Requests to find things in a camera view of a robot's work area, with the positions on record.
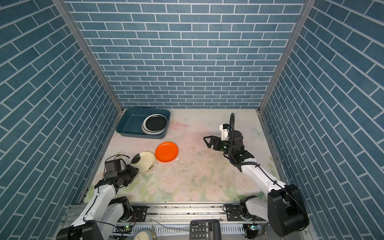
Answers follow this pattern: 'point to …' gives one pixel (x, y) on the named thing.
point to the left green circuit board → (124, 229)
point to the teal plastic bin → (131, 121)
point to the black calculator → (208, 229)
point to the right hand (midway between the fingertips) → (207, 137)
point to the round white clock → (143, 234)
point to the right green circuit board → (252, 226)
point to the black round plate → (154, 124)
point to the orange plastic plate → (166, 151)
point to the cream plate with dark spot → (144, 161)
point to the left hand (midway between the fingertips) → (138, 168)
